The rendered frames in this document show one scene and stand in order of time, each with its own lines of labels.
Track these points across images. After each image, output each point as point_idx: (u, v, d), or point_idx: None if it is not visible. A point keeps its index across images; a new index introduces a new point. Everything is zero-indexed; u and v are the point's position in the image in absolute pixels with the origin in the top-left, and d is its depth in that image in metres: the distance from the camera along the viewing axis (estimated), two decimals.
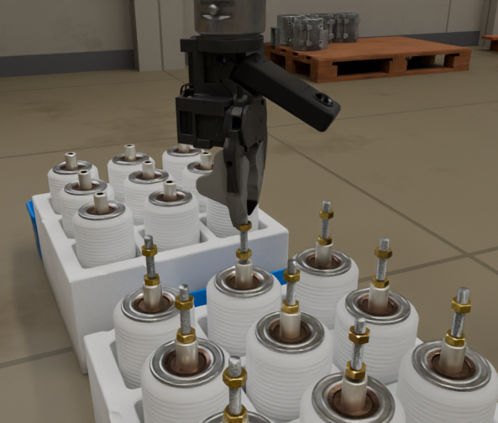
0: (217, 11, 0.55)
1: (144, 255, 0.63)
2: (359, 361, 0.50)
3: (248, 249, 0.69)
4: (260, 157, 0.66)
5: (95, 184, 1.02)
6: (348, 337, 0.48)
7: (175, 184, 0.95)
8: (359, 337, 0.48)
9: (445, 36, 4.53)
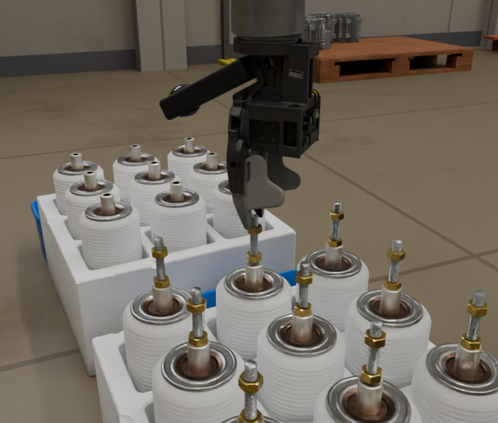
0: None
1: (154, 258, 0.62)
2: (375, 364, 0.49)
3: (251, 255, 0.68)
4: None
5: (101, 185, 1.02)
6: (364, 342, 0.48)
7: (181, 185, 0.94)
8: (375, 341, 0.47)
9: (447, 36, 4.52)
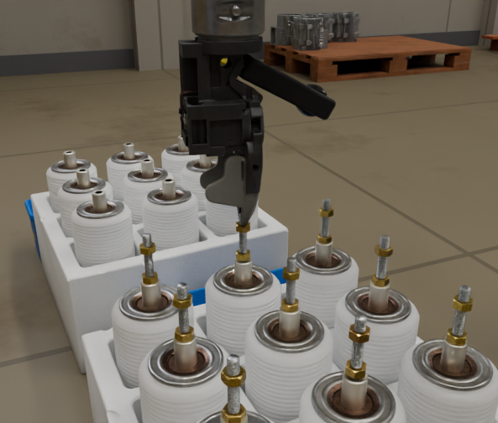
0: (240, 12, 0.54)
1: (142, 253, 0.62)
2: (360, 360, 0.49)
3: None
4: None
5: (93, 182, 1.02)
6: (348, 336, 0.48)
7: (173, 182, 0.94)
8: (359, 336, 0.47)
9: (445, 35, 4.52)
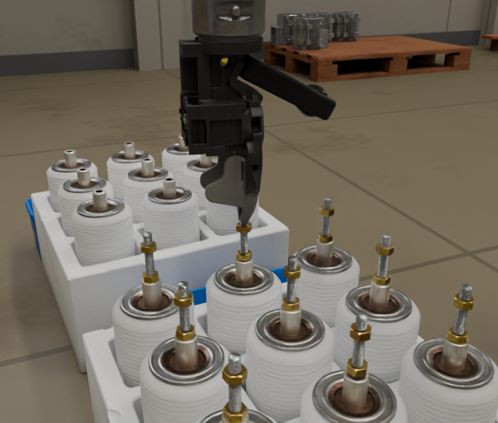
0: (241, 12, 0.54)
1: (143, 253, 0.62)
2: (361, 358, 0.49)
3: (248, 253, 0.69)
4: None
5: (94, 181, 1.02)
6: (349, 335, 0.48)
7: (174, 181, 0.94)
8: (360, 334, 0.47)
9: (445, 35, 4.52)
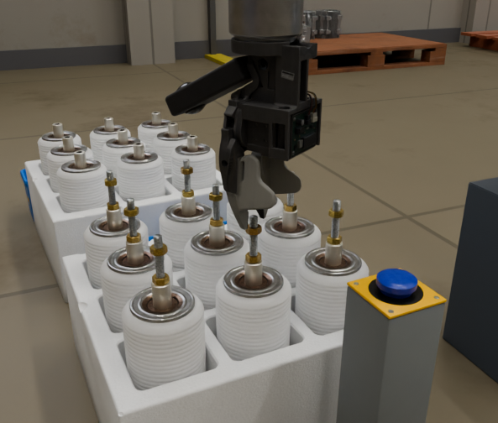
0: None
1: (106, 185, 0.82)
2: (253, 253, 0.68)
3: None
4: (231, 169, 0.63)
5: (77, 148, 1.21)
6: (257, 227, 0.68)
7: (142, 145, 1.14)
8: (249, 223, 0.68)
9: (427, 33, 4.71)
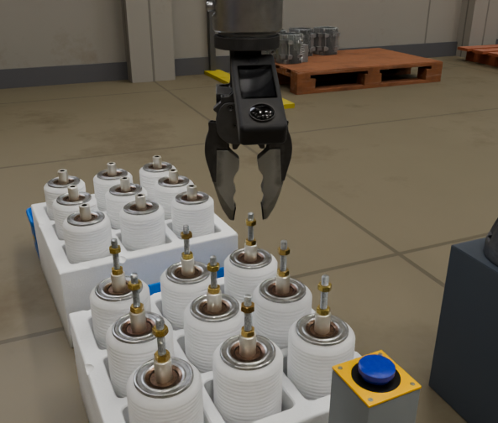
0: (208, 7, 0.59)
1: (111, 253, 0.87)
2: (249, 325, 0.75)
3: None
4: (271, 164, 0.64)
5: (81, 195, 1.27)
6: (241, 310, 0.73)
7: (144, 196, 1.19)
8: (248, 308, 0.72)
9: (423, 46, 4.77)
